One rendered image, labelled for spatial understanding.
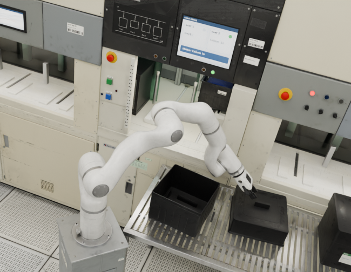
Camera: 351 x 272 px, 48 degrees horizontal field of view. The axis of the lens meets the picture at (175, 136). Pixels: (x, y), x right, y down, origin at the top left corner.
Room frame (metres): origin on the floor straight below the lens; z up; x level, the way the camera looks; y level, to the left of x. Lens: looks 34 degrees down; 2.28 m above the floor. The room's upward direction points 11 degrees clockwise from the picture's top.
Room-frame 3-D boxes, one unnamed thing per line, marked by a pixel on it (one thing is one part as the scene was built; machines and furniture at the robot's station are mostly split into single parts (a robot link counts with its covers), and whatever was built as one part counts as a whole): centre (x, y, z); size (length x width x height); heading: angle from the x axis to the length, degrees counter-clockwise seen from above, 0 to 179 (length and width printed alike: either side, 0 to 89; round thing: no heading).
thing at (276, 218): (1.59, -0.52, 0.83); 0.29 x 0.29 x 0.13; 85
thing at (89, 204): (1.33, 0.33, 1.07); 0.19 x 0.12 x 0.24; 28
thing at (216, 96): (2.52, -0.23, 1.06); 0.24 x 0.20 x 0.32; 78
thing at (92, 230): (1.30, 0.31, 0.85); 0.19 x 0.19 x 0.18
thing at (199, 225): (1.56, -0.11, 0.85); 0.28 x 0.28 x 0.17; 70
